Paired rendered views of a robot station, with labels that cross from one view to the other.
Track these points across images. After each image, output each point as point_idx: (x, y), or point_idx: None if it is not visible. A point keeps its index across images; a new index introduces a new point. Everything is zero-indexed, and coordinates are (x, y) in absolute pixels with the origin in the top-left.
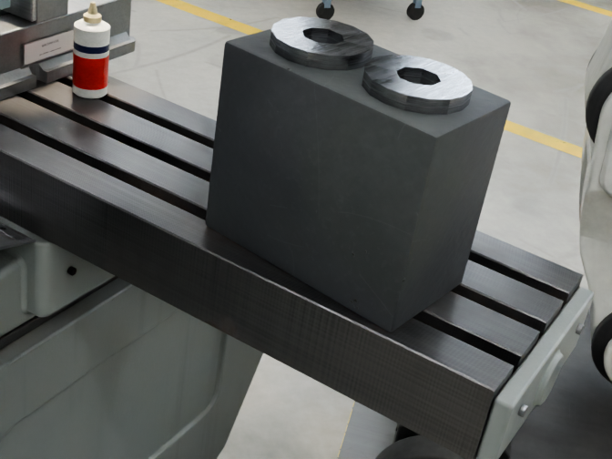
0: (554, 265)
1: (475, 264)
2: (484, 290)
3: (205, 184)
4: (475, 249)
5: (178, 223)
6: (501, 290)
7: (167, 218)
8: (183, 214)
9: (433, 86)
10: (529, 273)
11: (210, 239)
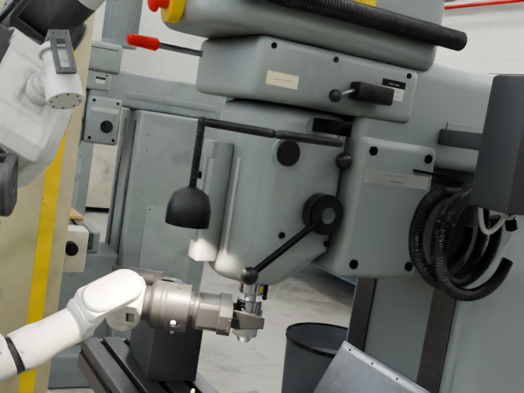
0: (86, 341)
1: (114, 348)
2: (125, 345)
3: (178, 391)
4: (105, 350)
5: (203, 384)
6: (119, 343)
7: (206, 387)
8: (199, 386)
9: (168, 279)
10: (100, 342)
11: (197, 378)
